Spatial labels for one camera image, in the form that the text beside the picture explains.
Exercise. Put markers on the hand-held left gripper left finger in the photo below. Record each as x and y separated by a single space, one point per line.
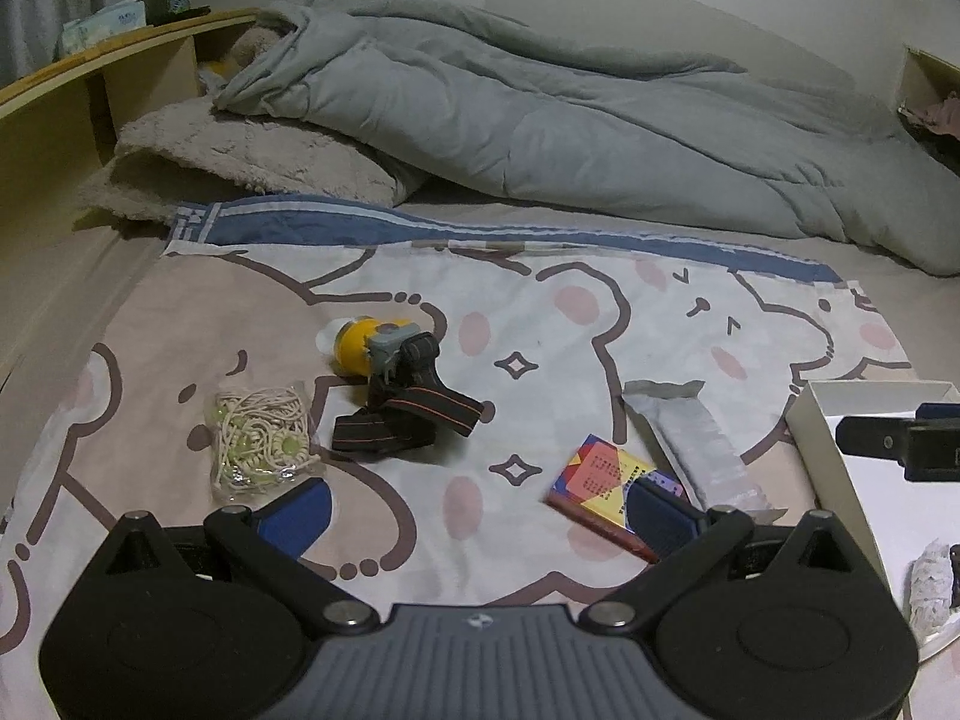
296 517

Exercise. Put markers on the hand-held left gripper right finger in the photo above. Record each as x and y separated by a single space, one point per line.
660 521

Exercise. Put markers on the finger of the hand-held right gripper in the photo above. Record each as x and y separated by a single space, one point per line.
870 436
939 412

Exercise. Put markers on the white cardboard box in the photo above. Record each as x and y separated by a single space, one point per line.
862 510

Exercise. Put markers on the colourful card box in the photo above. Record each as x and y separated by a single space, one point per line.
592 480

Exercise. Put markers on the grey plastic packet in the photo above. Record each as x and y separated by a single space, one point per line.
697 442

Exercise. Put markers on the white cloth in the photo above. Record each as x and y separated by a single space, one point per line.
930 585

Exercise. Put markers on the cartoon bear printed blanket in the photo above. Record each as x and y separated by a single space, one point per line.
225 315

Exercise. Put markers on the pink clothes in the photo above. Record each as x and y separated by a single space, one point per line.
941 112

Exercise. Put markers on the cartoon printed cloth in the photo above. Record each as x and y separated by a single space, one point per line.
525 216

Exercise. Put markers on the beige fleecy pillow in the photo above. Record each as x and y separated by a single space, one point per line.
247 157

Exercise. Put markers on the grey quilt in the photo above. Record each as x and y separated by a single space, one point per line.
525 112

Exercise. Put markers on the wooden bedside shelf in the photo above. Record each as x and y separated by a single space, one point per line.
52 135

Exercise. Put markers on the beige plush toy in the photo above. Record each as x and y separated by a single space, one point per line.
251 45

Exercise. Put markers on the dark tray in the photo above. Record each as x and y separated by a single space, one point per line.
195 15

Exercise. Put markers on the tissue pack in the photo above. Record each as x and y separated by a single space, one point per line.
101 26

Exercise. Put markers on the grey curtain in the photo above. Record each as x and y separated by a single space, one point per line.
45 7

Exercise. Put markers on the wooden wall shelf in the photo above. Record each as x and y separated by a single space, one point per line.
919 75

